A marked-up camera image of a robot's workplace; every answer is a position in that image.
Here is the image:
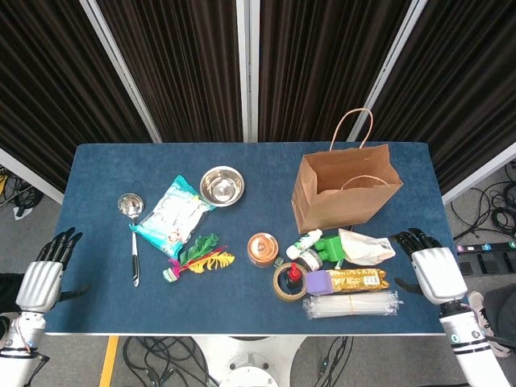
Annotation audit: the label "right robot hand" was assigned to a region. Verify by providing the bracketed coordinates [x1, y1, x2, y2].
[388, 227, 469, 304]

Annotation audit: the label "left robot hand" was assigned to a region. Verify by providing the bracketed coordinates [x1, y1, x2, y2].
[15, 227, 91, 314]

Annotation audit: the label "gold biscuit package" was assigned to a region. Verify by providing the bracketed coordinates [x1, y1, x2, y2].
[328, 268, 391, 292]

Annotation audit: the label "white pouch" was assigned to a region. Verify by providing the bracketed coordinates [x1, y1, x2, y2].
[337, 228, 397, 266]

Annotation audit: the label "bundle of clear straws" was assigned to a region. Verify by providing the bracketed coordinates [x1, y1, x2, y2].
[302, 289, 404, 320]

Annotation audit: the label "purple cube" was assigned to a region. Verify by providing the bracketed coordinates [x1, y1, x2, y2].
[305, 270, 335, 295]

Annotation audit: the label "small round labelled jar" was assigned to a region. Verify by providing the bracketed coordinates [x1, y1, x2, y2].
[300, 248, 323, 271]

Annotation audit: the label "brown paper bag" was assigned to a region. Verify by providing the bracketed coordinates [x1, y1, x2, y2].
[290, 106, 405, 235]

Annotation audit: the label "teal snack packet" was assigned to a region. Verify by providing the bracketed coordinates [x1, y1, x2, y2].
[128, 174, 218, 260]

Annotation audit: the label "pink white shoe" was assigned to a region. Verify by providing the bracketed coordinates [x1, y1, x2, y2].
[467, 290, 511, 358]

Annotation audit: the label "person's dark trouser leg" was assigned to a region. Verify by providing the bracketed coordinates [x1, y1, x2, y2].
[483, 288, 516, 346]

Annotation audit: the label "green plastic block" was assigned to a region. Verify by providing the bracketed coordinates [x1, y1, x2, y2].
[314, 235, 345, 263]

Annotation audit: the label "white tube green print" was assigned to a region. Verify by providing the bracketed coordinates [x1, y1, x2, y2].
[285, 228, 324, 260]

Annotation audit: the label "black ink bottle red cap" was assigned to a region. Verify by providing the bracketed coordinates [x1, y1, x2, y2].
[285, 262, 303, 288]

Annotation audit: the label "brown packing tape roll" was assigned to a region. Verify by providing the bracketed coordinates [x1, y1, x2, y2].
[273, 261, 313, 302]

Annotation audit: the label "colourful feather shuttlecock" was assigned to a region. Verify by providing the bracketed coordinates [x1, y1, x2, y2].
[162, 232, 236, 283]

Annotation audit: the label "clear tub rubber bands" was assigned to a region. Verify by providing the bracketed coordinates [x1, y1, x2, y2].
[247, 231, 281, 268]

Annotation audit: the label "white table base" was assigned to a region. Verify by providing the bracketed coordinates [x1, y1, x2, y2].
[193, 335, 307, 387]

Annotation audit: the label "steel bowl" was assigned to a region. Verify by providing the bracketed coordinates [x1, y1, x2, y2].
[198, 165, 246, 208]

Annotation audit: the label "black floor cables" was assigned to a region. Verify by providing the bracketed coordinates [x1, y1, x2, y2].
[0, 169, 45, 219]
[450, 160, 516, 239]
[122, 335, 221, 387]
[316, 335, 355, 380]

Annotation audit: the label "white partition frame post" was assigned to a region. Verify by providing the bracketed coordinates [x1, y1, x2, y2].
[347, 0, 429, 142]
[79, 0, 164, 144]
[0, 148, 65, 206]
[441, 141, 516, 206]
[235, 0, 261, 143]

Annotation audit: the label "steel ladle black handle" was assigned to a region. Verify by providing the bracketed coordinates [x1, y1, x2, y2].
[117, 193, 145, 289]

